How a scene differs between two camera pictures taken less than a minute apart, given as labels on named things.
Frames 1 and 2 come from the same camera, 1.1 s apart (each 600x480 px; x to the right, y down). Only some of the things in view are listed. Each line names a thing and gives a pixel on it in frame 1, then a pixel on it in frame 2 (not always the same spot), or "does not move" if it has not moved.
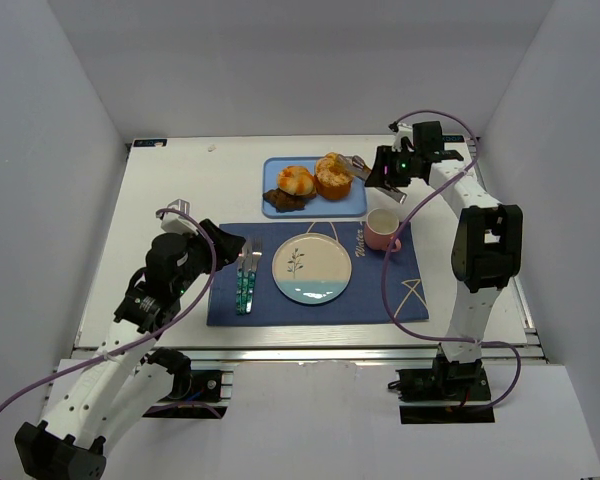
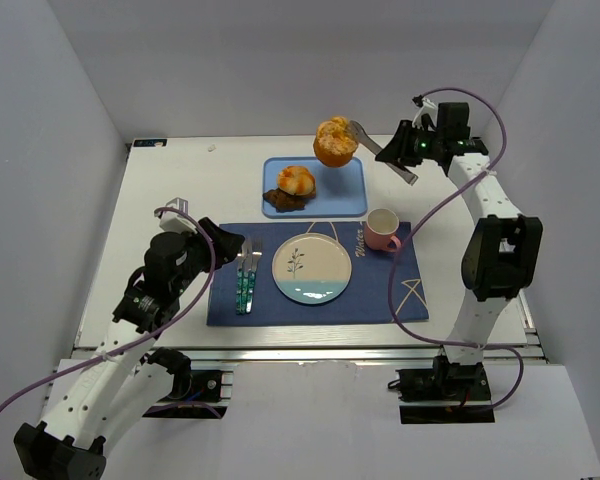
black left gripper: [212, 245] does not move
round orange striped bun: [296, 180] does not move
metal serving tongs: [357, 165] → [368, 141]
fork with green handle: [257, 253] does not move
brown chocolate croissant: [285, 202] does not move
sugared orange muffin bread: [331, 180] → [335, 142]
